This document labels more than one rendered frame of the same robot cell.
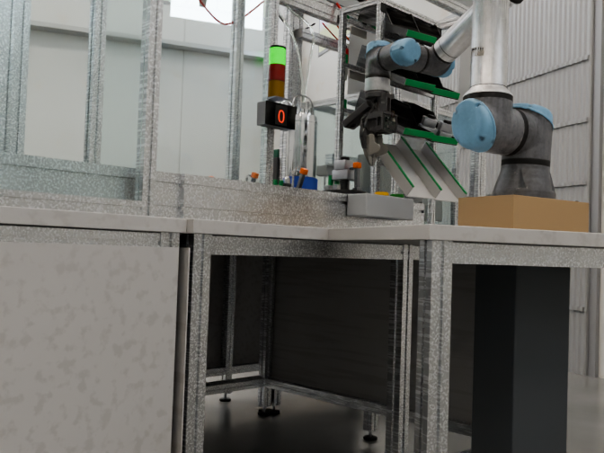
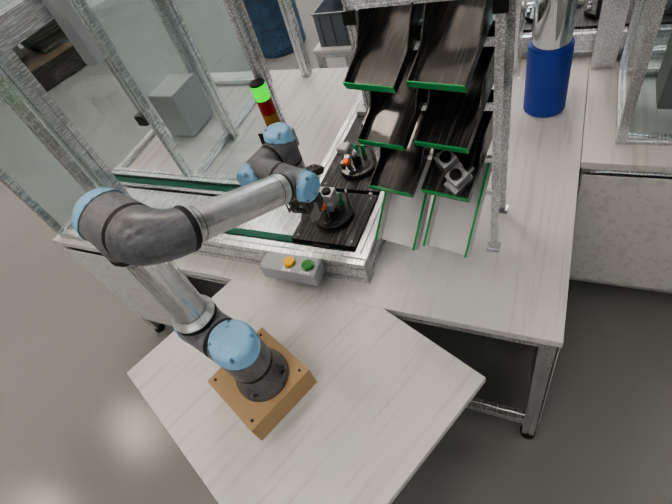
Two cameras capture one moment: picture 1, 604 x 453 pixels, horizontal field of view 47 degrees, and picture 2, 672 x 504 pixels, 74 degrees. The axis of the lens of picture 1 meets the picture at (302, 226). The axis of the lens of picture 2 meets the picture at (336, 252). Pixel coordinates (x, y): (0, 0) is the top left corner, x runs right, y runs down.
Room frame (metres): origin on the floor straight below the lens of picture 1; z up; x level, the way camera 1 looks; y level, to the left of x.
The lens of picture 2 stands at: (1.94, -1.24, 2.06)
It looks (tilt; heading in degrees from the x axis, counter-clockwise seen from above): 48 degrees down; 82
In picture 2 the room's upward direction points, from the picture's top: 21 degrees counter-clockwise
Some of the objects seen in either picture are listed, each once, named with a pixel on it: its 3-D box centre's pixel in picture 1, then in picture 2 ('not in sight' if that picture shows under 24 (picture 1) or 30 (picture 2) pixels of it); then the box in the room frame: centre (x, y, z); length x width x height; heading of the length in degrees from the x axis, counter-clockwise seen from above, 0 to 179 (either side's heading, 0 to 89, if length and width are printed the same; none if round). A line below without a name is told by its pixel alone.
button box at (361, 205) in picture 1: (381, 207); (292, 268); (1.93, -0.22, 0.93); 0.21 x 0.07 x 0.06; 135
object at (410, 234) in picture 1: (509, 241); (287, 376); (1.77, -0.53, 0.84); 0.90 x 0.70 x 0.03; 111
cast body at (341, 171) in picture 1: (341, 168); (329, 195); (2.15, -0.12, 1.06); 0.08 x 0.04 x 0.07; 45
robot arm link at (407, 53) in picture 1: (404, 55); (263, 171); (1.98, -0.28, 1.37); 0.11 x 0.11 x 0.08; 30
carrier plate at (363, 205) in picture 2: not in sight; (335, 218); (2.14, -0.13, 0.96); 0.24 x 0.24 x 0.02; 45
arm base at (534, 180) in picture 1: (524, 181); (257, 368); (1.72, -0.55, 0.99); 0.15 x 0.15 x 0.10
